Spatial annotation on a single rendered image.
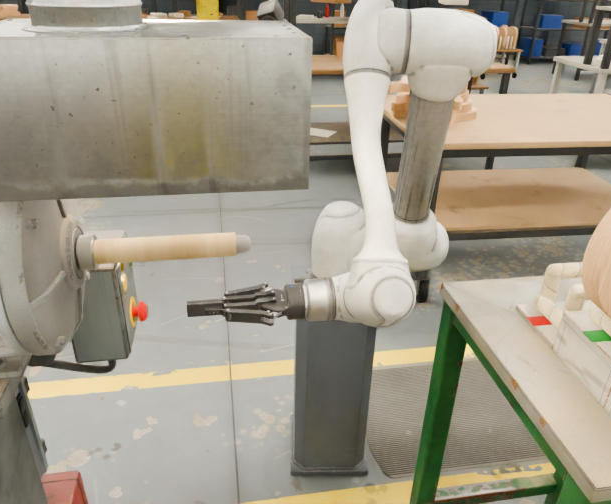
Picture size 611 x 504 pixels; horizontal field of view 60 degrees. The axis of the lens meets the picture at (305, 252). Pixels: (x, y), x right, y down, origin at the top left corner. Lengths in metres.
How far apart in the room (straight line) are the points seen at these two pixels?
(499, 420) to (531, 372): 1.28
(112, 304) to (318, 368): 0.87
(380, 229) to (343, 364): 0.81
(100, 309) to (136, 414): 1.33
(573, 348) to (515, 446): 1.22
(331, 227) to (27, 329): 1.02
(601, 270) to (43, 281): 0.80
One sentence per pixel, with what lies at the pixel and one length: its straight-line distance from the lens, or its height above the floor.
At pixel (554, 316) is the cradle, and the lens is 1.20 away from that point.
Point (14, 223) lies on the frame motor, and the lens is 0.64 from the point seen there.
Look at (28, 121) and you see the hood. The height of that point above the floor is 1.46.
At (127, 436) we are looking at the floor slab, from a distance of 2.25.
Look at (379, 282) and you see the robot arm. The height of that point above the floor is 1.12.
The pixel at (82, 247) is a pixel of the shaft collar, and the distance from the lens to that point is 0.73.
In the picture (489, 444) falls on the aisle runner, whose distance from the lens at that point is 2.26.
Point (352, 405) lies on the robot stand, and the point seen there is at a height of 0.32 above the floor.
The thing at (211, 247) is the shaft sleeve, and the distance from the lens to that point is 0.71.
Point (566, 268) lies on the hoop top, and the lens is 1.23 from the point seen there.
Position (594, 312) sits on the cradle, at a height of 1.05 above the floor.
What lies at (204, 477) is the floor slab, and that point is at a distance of 2.06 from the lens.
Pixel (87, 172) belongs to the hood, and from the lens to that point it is 0.53.
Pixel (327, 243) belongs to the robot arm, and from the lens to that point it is 1.54.
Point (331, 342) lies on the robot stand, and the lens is 1.66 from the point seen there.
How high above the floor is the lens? 1.58
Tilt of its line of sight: 28 degrees down
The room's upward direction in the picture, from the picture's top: 1 degrees clockwise
